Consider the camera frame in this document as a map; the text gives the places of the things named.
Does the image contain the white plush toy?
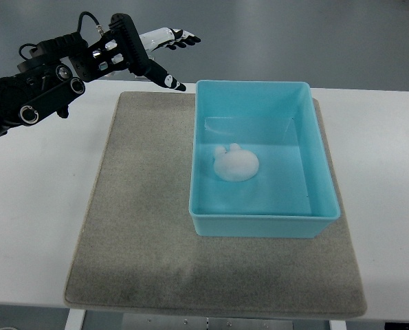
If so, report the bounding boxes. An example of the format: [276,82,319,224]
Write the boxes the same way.
[213,143,259,182]

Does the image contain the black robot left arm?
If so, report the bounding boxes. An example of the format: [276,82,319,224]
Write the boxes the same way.
[0,11,103,137]

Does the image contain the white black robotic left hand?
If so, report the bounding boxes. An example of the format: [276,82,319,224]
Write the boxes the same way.
[140,27,201,91]

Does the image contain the black camera bracket on wrist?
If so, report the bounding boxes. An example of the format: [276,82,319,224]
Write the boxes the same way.
[87,13,150,81]

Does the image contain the grey felt mat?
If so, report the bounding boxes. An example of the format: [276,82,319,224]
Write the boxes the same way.
[63,92,367,319]

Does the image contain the light blue plastic box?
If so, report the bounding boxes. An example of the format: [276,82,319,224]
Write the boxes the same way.
[189,80,342,238]

